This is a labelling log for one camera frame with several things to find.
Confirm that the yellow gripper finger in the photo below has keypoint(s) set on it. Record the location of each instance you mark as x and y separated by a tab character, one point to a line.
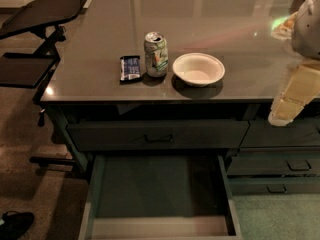
302	86

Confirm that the green 7up soda can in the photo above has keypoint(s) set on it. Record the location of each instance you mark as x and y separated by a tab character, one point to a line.
156	54

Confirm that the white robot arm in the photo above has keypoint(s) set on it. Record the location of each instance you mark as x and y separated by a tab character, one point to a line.
302	30

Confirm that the top right drawer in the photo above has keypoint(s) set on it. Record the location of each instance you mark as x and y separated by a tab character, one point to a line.
300	133

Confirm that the bottom right drawer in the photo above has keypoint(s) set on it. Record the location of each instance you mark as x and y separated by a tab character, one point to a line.
295	185

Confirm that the open middle drawer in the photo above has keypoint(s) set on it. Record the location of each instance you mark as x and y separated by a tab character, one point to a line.
159	198

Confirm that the closed top drawer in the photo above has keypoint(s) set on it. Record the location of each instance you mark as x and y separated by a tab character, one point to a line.
159	134

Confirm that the white paper bowl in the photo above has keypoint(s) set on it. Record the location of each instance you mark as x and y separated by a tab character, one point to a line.
198	69

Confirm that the dark blue snack packet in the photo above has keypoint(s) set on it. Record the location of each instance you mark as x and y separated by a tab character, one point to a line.
130	68

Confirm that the black shoe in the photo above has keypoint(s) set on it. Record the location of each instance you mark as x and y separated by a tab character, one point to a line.
13	226

